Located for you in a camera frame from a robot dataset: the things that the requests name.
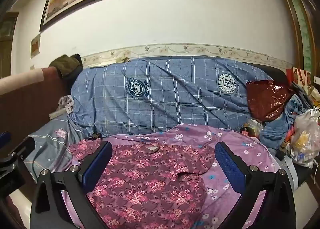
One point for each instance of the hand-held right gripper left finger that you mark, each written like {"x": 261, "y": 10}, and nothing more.
{"x": 98, "y": 162}

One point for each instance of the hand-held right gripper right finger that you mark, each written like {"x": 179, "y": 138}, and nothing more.
{"x": 230, "y": 166}

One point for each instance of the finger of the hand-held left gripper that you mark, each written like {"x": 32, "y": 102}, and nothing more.
{"x": 23, "y": 148}

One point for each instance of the maroon floral garment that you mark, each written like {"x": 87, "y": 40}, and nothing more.
{"x": 150, "y": 179}

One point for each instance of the purple floral blanket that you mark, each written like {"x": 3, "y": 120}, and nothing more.
{"x": 232, "y": 181}

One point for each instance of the grey floral bed sheet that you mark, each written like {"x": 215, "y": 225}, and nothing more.
{"x": 47, "y": 144}

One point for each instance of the dark glass bottle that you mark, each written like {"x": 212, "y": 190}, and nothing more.
{"x": 245, "y": 129}

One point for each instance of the brown sofa armrest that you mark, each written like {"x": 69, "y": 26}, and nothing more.
{"x": 32, "y": 94}

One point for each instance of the small patterned cloth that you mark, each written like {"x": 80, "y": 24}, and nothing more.
{"x": 66, "y": 103}

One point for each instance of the blue denim clothing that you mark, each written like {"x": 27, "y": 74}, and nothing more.
{"x": 280, "y": 124}

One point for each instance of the red plastic bag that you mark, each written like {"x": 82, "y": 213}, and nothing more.
{"x": 268, "y": 100}

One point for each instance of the white plastic bag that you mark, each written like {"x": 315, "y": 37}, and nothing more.
{"x": 303, "y": 136}

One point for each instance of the olive green clothing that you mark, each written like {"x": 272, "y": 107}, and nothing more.
{"x": 67, "y": 65}

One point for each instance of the blue plaid quilt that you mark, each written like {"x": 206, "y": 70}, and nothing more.
{"x": 165, "y": 94}

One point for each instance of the brown wooden door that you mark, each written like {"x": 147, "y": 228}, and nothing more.
{"x": 6, "y": 44}

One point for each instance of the red paper bag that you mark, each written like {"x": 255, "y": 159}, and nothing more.
{"x": 298, "y": 78}

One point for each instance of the small wall picture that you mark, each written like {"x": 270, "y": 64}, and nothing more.
{"x": 35, "y": 45}

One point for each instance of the wooden door frame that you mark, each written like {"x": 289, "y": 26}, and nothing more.
{"x": 297, "y": 14}

